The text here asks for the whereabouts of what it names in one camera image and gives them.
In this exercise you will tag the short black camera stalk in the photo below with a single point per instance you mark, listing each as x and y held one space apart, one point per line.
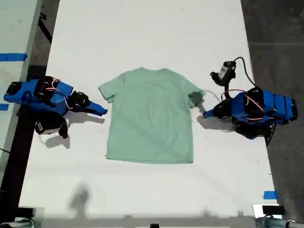
227 88

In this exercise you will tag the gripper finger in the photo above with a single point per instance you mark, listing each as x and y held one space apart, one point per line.
210 112
93 112
97 107
210 115

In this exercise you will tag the small black box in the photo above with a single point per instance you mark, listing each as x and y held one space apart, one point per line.
273 210
25 212

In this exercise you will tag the pale side table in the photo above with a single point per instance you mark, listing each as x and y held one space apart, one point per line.
14 28

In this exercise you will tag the black camera box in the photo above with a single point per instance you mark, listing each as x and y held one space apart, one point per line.
51 124
224 71

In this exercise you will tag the short blue tape strip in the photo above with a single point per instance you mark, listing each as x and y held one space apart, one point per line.
4 107

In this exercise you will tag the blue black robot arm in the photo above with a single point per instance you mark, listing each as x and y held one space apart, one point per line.
273 104
28 95

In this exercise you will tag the square blue tape piece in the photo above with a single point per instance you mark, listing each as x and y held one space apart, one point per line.
270 195

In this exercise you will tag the long blue tape strip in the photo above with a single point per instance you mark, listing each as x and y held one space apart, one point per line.
12 57

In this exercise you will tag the pale green T-shirt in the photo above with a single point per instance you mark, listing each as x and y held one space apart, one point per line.
149 114

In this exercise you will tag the small black round object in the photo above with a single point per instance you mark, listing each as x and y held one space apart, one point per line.
154 225

